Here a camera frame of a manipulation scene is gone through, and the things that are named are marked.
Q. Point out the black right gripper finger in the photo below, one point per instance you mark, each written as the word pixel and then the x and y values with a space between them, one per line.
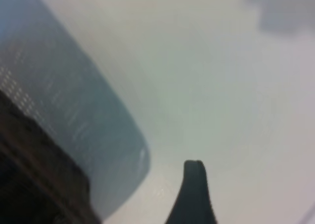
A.
pixel 194 199

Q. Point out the dark brown woven wicker basket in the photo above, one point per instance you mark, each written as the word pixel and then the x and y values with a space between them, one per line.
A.
pixel 37 179

